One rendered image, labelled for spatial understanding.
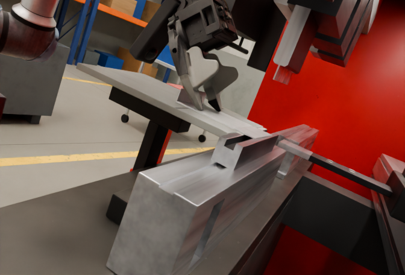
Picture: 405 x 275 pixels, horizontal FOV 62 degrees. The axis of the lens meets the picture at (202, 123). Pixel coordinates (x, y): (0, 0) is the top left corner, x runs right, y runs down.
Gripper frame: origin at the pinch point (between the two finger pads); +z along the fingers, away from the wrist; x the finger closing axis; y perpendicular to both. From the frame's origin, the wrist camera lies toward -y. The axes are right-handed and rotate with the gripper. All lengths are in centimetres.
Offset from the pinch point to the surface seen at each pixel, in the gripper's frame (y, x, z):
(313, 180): 3.3, 43.5, 19.4
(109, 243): -4.2, -20.8, 13.9
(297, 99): -2, 86, -7
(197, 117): 2.0, -7.3, 2.7
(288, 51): 14.9, -3.5, -1.9
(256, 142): 8.0, -5.1, 7.9
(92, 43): -484, 532, -337
